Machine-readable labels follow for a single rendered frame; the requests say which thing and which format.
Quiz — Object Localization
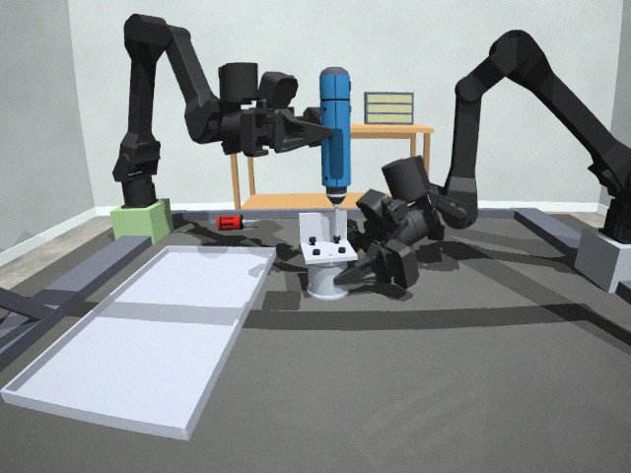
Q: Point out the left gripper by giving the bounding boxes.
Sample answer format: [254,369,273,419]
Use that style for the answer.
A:
[240,107,333,158]

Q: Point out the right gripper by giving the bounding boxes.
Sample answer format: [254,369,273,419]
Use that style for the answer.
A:
[333,214,419,290]

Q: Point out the grey cylindrical joint module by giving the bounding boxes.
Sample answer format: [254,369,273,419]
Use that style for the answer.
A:
[307,261,349,301]

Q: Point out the white square plate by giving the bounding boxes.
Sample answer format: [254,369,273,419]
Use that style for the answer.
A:
[299,210,357,264]

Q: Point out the white shallow tray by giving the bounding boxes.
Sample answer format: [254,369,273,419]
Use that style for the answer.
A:
[0,246,276,440]

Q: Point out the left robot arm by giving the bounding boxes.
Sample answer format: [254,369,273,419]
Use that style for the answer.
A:
[112,14,299,209]

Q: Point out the blue electric screwdriver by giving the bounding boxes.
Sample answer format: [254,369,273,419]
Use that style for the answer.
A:
[319,67,351,237]

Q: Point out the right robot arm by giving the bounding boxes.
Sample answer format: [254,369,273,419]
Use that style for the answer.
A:
[356,30,631,244]

